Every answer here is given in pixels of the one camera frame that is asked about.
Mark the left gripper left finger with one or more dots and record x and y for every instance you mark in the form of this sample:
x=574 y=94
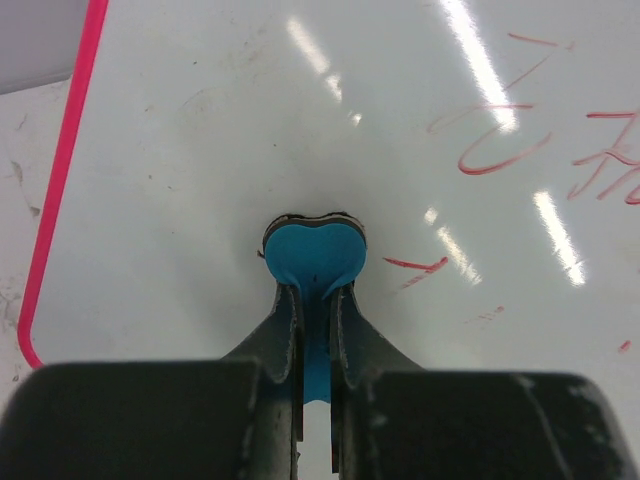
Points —
x=269 y=444

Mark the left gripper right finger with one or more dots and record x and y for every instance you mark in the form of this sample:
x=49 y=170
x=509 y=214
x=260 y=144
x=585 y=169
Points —
x=358 y=352

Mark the blue whiteboard eraser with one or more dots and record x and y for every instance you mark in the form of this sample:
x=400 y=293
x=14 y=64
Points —
x=317 y=256

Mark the pink framed whiteboard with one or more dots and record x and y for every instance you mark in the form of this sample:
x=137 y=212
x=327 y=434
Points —
x=490 y=148

